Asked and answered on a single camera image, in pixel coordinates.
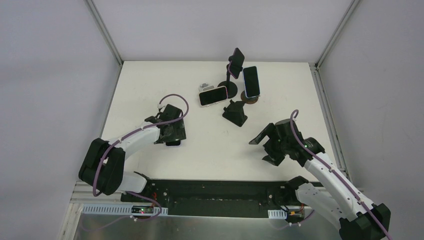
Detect aluminium front rail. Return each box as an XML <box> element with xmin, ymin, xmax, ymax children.
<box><xmin>70</xmin><ymin>181</ymin><xmax>100</xmax><ymax>203</ymax></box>

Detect right white cable duct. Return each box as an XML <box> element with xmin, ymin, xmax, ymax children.
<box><xmin>267</xmin><ymin>209</ymin><xmax>288</xmax><ymax>220</ymax></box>

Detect phone with beige case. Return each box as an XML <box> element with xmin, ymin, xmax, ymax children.
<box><xmin>198</xmin><ymin>86</ymin><xmax>228</xmax><ymax>107</ymax></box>

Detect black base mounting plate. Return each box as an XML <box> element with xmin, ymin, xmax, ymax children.
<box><xmin>140</xmin><ymin>176</ymin><xmax>309</xmax><ymax>218</ymax></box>

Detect phone with lavender case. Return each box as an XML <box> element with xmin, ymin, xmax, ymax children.
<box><xmin>165</xmin><ymin>140</ymin><xmax>181</xmax><ymax>147</ymax></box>

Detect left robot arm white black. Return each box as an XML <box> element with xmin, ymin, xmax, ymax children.
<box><xmin>78</xmin><ymin>104</ymin><xmax>187</xmax><ymax>203</ymax></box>

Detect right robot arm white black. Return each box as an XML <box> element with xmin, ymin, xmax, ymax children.
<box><xmin>249</xmin><ymin>119</ymin><xmax>391</xmax><ymax>240</ymax></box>

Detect right aluminium frame post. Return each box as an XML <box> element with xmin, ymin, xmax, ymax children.
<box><xmin>314</xmin><ymin>0</ymin><xmax>362</xmax><ymax>70</ymax></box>

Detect black pole phone stand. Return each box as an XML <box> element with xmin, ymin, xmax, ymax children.
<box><xmin>217</xmin><ymin>56</ymin><xmax>238</xmax><ymax>99</ymax></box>

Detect black wedge phone stand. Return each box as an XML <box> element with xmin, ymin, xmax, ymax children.
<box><xmin>222</xmin><ymin>99</ymin><xmax>248</xmax><ymax>127</ymax></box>

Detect left aluminium frame post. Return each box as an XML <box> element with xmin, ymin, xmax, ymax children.
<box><xmin>84</xmin><ymin>0</ymin><xmax>124</xmax><ymax>68</ymax></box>

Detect brown round phone stand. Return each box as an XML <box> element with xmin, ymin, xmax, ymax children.
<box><xmin>240</xmin><ymin>91</ymin><xmax>259</xmax><ymax>105</ymax></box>

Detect left white cable duct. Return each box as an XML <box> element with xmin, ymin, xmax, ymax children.
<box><xmin>82</xmin><ymin>204</ymin><xmax>169</xmax><ymax>217</ymax></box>

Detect phone with blue case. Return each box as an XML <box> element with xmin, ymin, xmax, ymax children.
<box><xmin>242</xmin><ymin>66</ymin><xmax>261</xmax><ymax>98</ymax></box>

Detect white cable duct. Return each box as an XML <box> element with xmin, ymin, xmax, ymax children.
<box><xmin>267</xmin><ymin>209</ymin><xmax>288</xmax><ymax>220</ymax></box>
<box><xmin>82</xmin><ymin>204</ymin><xmax>169</xmax><ymax>217</ymax></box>

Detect aluminium frame post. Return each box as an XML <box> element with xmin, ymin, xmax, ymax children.
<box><xmin>84</xmin><ymin>0</ymin><xmax>124</xmax><ymax>68</ymax></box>
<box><xmin>314</xmin><ymin>0</ymin><xmax>362</xmax><ymax>70</ymax></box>

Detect white grey phone stand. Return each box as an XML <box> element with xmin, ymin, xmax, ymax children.
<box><xmin>198</xmin><ymin>83</ymin><xmax>215</xmax><ymax>93</ymax></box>

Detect phone with purple case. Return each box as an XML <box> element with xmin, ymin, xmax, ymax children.
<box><xmin>227</xmin><ymin>47</ymin><xmax>245</xmax><ymax>79</ymax></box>

